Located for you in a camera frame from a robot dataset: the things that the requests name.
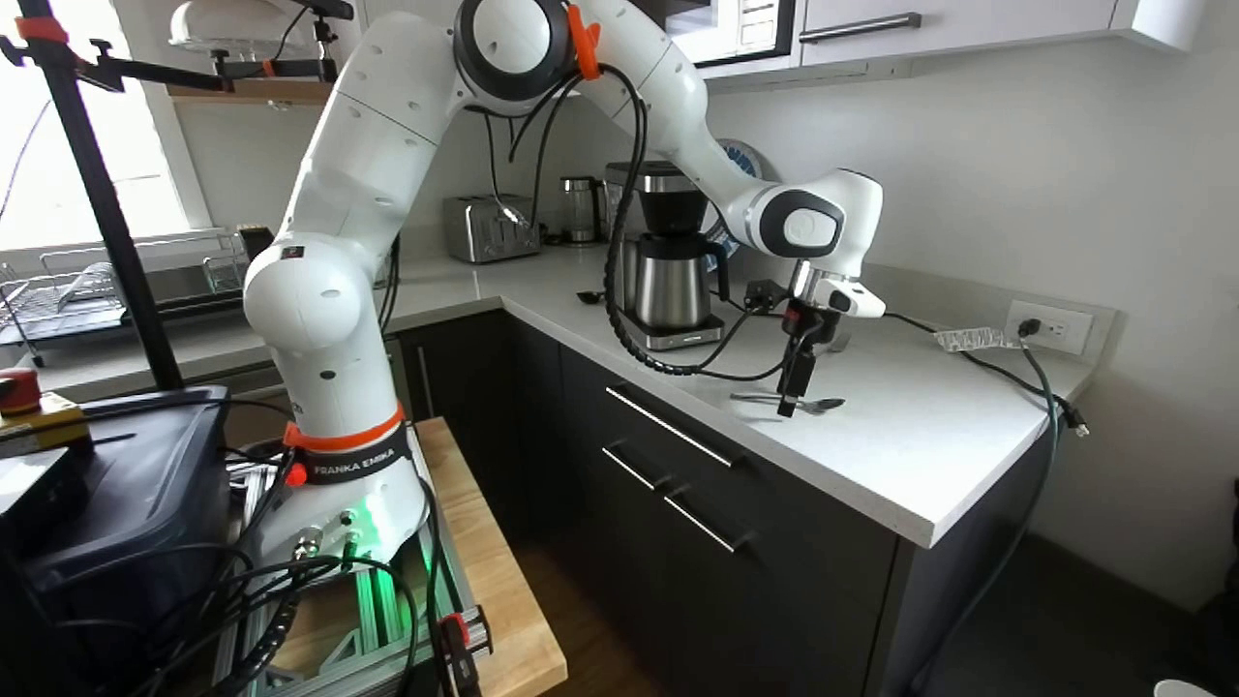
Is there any window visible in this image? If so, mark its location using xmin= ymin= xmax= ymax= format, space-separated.
xmin=0 ymin=0 xmax=210 ymax=255

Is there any white wall socket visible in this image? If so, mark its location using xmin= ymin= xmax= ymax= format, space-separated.
xmin=1004 ymin=299 xmax=1096 ymax=356

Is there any black control box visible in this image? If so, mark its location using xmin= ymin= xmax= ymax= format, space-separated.
xmin=0 ymin=384 xmax=235 ymax=697

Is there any white bowl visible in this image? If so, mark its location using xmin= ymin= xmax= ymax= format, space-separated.
xmin=168 ymin=0 xmax=313 ymax=55

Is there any orange black clamp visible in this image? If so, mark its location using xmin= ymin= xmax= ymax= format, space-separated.
xmin=430 ymin=611 xmax=496 ymax=697

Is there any black cable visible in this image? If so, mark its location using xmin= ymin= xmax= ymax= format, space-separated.
xmin=908 ymin=318 xmax=1066 ymax=694
xmin=883 ymin=310 xmax=1092 ymax=439

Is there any black coffee maker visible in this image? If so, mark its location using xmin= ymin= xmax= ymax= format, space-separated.
xmin=604 ymin=161 xmax=733 ymax=352

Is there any silver drawer handle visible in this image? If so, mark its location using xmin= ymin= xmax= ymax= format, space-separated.
xmin=600 ymin=442 xmax=671 ymax=493
xmin=605 ymin=384 xmax=743 ymax=470
xmin=663 ymin=487 xmax=756 ymax=556

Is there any blue white round plate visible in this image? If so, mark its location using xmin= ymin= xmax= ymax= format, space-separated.
xmin=710 ymin=138 xmax=767 ymax=274

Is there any white patterned packet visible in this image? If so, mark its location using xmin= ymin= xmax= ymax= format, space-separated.
xmin=933 ymin=326 xmax=1023 ymax=352

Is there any silver toaster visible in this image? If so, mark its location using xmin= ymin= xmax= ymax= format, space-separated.
xmin=443 ymin=194 xmax=543 ymax=265

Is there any upper cabinet handle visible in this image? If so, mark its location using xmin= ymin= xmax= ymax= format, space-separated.
xmin=799 ymin=12 xmax=923 ymax=45

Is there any silver kettle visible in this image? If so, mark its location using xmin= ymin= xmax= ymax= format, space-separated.
xmin=559 ymin=175 xmax=604 ymax=246

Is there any silver spoon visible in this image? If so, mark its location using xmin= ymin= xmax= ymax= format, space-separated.
xmin=730 ymin=391 xmax=846 ymax=416

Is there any camera on mount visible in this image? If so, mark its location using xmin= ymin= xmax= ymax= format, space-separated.
xmin=0 ymin=0 xmax=356 ymax=394

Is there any wooden shelf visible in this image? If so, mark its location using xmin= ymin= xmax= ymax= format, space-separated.
xmin=165 ymin=78 xmax=336 ymax=106

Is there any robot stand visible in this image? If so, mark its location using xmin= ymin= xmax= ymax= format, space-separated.
xmin=208 ymin=416 xmax=570 ymax=697

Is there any silver coffee carafe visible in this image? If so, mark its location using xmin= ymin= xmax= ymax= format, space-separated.
xmin=623 ymin=232 xmax=733 ymax=331

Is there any microwave door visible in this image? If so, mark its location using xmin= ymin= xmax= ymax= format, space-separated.
xmin=666 ymin=0 xmax=801 ymax=70

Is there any wire dish rack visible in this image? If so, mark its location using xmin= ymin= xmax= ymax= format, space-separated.
xmin=0 ymin=228 xmax=251 ymax=369

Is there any red emergency stop button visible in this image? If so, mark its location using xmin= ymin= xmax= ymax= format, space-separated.
xmin=0 ymin=367 xmax=94 ymax=458

